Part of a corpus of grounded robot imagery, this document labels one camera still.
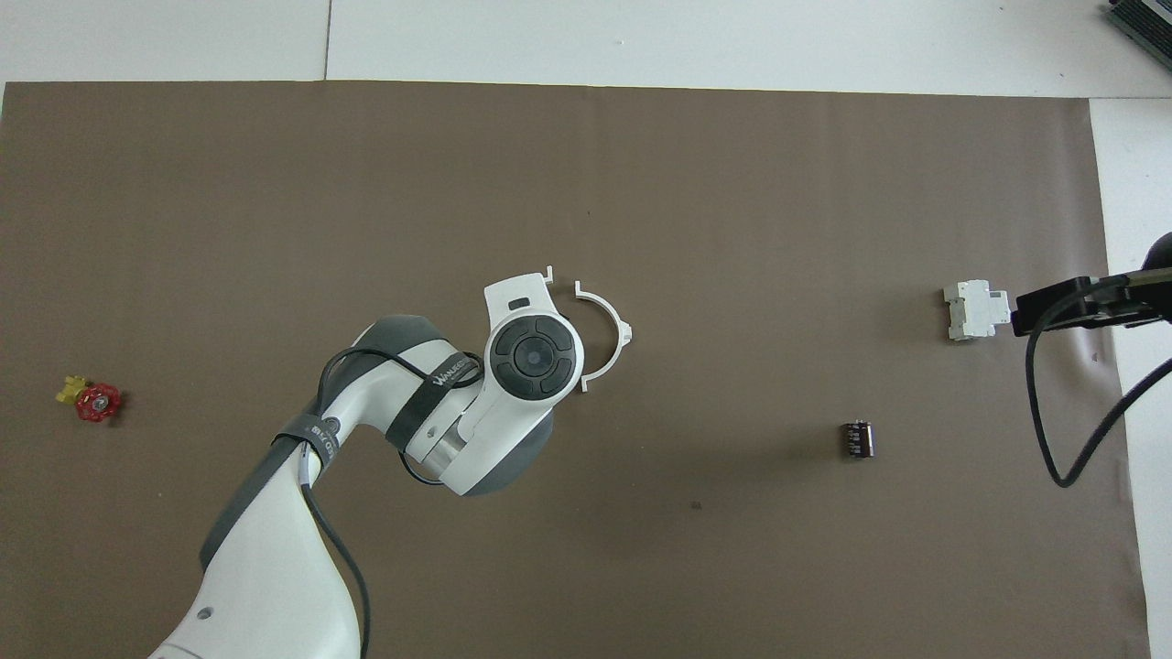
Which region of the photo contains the black ribbed device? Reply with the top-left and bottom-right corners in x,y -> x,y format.
1103,0 -> 1172,47

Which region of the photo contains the red and yellow valve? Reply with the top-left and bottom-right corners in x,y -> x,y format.
57,373 -> 124,424

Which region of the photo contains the white circuit breaker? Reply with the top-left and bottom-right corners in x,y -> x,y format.
943,279 -> 1014,342

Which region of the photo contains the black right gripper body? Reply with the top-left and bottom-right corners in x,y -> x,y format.
1090,233 -> 1172,321

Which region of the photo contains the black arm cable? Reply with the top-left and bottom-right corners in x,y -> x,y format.
298,346 -> 483,659
1025,291 -> 1172,489

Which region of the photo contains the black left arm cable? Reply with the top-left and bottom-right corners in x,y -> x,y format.
298,346 -> 483,659

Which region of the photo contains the brown paper table mat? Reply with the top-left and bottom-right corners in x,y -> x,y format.
0,81 -> 1151,659

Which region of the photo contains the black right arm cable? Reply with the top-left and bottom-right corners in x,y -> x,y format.
1025,291 -> 1172,489

